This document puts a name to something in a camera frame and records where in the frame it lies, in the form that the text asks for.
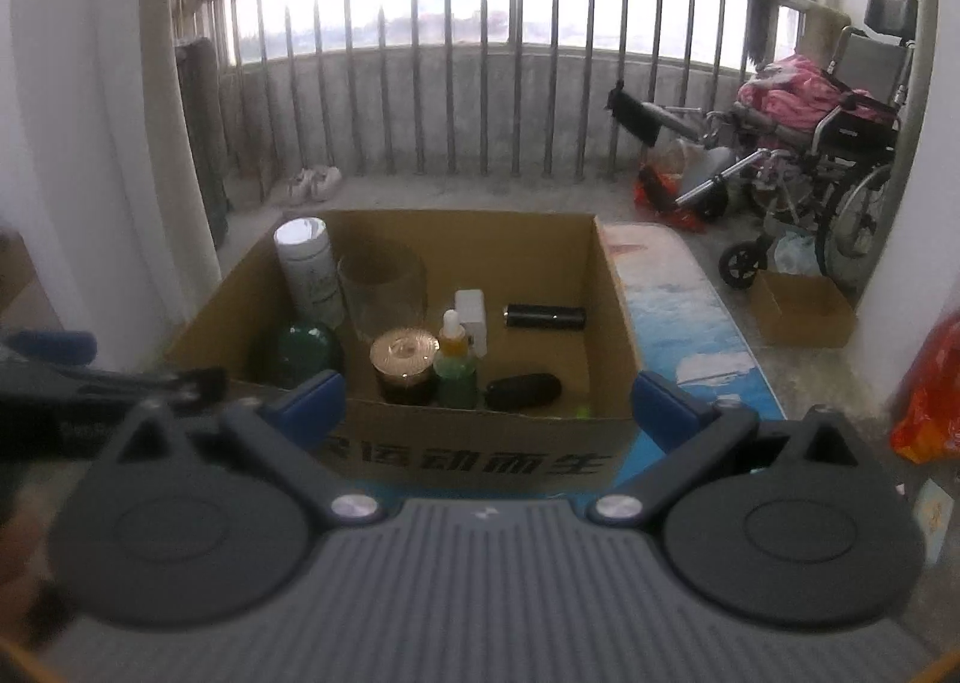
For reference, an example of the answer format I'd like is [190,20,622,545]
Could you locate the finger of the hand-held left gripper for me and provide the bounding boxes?
[82,366,227,405]
[0,329,98,366]

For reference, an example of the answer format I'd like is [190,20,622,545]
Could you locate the black cylinder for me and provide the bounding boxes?
[504,304,587,330]

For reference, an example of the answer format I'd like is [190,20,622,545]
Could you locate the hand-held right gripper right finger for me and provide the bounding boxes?
[589,369,875,526]

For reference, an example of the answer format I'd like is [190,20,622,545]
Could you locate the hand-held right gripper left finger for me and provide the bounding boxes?
[97,368,383,526]

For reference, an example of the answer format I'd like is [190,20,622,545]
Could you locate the white plastic bag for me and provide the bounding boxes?
[772,233,822,275]

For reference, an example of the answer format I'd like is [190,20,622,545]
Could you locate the white plastic bottle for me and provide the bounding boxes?
[274,218,346,330]

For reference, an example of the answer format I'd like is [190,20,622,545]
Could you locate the wheelchair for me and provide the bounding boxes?
[607,0,920,290]

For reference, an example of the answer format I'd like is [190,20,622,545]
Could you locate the dark jar with gold lid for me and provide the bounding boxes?
[370,326,440,405]

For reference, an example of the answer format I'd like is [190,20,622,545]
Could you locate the pink clothes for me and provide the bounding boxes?
[735,56,841,138]

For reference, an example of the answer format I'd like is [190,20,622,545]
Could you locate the green dropper bottle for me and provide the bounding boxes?
[436,310,479,410]

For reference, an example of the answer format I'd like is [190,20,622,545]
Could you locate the white small rectangular bottle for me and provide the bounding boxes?
[454,289,488,358]

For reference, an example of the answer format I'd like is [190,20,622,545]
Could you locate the red orange plastic bag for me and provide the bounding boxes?
[891,319,960,464]

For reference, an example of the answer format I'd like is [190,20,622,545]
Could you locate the large cardboard box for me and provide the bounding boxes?
[165,209,646,496]

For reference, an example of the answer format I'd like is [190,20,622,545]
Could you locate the metal balcony railing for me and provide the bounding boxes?
[199,0,826,183]

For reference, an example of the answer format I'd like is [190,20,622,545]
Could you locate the round dark green jar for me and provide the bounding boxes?
[276,321,346,385]

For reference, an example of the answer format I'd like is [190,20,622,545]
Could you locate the small cardboard box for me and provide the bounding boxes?
[752,269,857,348]

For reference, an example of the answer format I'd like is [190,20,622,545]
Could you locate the black oval object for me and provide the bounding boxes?
[486,373,563,415]

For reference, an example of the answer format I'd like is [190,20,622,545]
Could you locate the clear glass cup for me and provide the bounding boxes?
[337,248,428,344]

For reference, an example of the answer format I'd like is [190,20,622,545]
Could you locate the beige towel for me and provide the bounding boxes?
[799,4,852,65]

